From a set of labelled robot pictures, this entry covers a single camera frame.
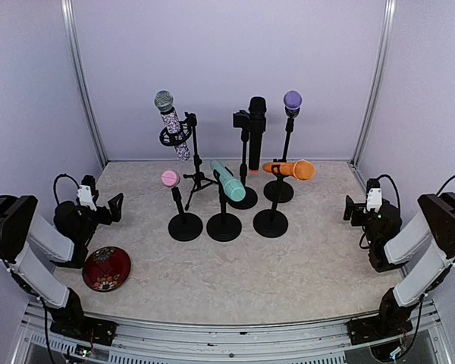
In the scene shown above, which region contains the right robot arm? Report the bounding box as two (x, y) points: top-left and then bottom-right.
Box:
(344, 188), (455, 344)

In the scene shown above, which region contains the right aluminium frame post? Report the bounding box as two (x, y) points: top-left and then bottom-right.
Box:
(351, 0), (397, 170)

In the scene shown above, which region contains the front aluminium rail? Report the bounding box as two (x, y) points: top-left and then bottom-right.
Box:
(18, 299), (452, 364)

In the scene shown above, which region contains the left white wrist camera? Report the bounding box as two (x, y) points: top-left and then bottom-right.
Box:
(77, 185), (97, 212)

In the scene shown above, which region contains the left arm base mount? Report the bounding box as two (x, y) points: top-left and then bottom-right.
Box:
(50, 317), (118, 347)

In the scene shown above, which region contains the black stand of purple microphone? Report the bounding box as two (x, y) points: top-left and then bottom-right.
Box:
(263, 113), (295, 203)

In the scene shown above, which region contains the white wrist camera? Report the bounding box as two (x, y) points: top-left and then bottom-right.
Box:
(366, 187), (382, 212)
(77, 185), (97, 212)

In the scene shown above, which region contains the black tripod stand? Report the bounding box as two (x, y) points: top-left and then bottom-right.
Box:
(179, 112), (217, 211)

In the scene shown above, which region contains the black microphone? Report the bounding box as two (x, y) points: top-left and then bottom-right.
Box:
(248, 96), (267, 173)

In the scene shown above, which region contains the left aluminium frame post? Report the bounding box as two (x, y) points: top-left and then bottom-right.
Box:
(61, 0), (108, 169)

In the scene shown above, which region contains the red floral plate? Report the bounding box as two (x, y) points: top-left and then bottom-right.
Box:
(82, 246), (132, 293)

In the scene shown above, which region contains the purple-head microphone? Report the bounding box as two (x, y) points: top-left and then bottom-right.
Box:
(284, 90), (303, 118)

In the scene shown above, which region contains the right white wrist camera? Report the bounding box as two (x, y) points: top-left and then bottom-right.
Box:
(366, 187), (382, 212)

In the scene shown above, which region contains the black stand of teal microphone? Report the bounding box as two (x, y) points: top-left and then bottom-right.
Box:
(207, 171), (242, 243)

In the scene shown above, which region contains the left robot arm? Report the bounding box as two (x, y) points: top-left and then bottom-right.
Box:
(0, 195), (118, 345)

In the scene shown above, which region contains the glitter silver-head microphone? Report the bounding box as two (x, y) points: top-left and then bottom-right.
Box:
(154, 90), (190, 162)

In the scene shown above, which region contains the orange microphone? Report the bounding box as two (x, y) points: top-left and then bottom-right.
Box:
(262, 159), (315, 181)

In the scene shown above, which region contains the black stand of pink microphone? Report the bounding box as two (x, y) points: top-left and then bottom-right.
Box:
(168, 187), (203, 242)

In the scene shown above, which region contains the aluminium frame post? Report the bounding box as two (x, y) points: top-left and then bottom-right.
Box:
(351, 0), (397, 170)
(61, 0), (108, 169)

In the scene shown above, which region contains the pink microphone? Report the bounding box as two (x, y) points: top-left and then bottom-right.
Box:
(161, 170), (180, 188)

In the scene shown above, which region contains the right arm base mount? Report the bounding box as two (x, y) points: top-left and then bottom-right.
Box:
(347, 315), (413, 345)

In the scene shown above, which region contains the teal microphone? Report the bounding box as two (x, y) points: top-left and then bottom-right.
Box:
(209, 160), (246, 202)

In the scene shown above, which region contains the black stand of orange microphone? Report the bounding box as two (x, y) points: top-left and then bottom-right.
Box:
(253, 163), (288, 238)

